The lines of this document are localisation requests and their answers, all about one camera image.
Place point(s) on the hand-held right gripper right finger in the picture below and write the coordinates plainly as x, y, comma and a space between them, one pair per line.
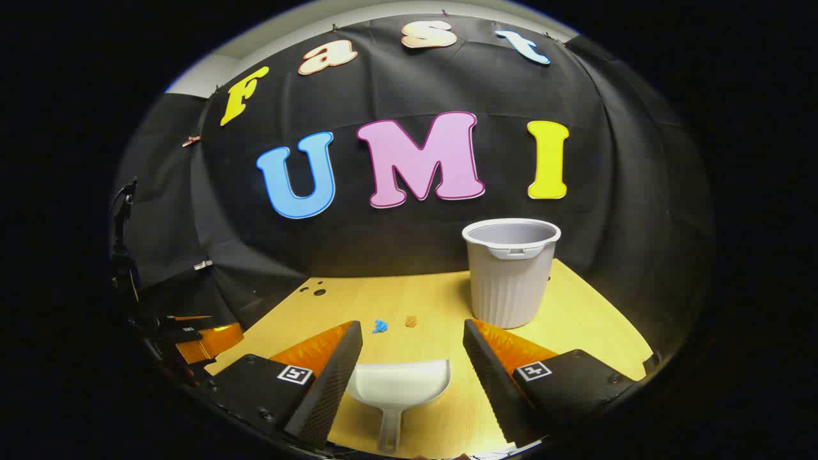
492, 383

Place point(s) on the wooden desktop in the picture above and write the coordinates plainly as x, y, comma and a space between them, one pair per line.
422, 345

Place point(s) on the black stand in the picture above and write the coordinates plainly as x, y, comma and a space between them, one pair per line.
123, 243

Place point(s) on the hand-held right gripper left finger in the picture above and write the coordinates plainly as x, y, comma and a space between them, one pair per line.
332, 383

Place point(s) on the blue paper trash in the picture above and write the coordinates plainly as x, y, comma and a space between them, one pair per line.
380, 326

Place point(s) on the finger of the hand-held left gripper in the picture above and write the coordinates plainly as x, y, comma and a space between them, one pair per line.
211, 342

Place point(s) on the white ribbed garbage bin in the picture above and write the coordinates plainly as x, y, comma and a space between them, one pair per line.
511, 287

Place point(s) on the white plastic dustpan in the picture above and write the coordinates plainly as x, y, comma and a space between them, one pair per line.
399, 383

